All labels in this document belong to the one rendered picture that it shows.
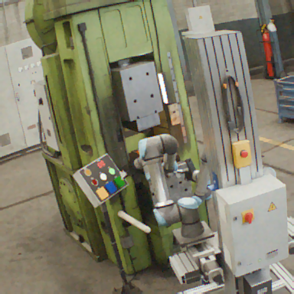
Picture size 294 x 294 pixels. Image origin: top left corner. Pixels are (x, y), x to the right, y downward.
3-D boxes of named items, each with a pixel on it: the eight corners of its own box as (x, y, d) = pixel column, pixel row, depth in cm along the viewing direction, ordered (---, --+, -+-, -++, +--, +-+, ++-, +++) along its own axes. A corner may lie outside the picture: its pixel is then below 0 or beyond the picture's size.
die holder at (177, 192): (195, 210, 410) (187, 161, 397) (158, 227, 394) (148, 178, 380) (161, 194, 458) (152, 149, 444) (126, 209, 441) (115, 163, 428)
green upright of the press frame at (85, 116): (154, 265, 423) (97, 7, 355) (129, 276, 412) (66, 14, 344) (131, 249, 461) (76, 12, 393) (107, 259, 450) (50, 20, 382)
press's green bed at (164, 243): (202, 254, 424) (195, 210, 410) (168, 271, 408) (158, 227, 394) (170, 236, 471) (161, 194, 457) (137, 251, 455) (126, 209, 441)
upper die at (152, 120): (160, 123, 385) (158, 112, 382) (138, 131, 376) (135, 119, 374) (135, 117, 421) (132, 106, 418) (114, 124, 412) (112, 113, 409)
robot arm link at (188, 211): (202, 220, 292) (199, 200, 288) (181, 226, 291) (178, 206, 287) (197, 212, 304) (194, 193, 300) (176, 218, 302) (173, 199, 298)
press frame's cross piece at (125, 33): (153, 51, 387) (142, -2, 373) (109, 63, 369) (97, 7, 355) (128, 52, 425) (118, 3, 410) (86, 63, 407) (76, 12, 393)
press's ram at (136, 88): (172, 107, 388) (162, 59, 376) (130, 121, 371) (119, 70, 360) (145, 102, 424) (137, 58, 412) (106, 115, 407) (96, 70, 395)
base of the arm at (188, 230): (207, 233, 294) (205, 220, 291) (184, 240, 292) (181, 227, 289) (200, 223, 308) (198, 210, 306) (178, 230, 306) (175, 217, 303)
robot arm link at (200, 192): (216, 147, 304) (200, 210, 328) (222, 142, 313) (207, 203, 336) (200, 141, 309) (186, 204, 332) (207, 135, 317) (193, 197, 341)
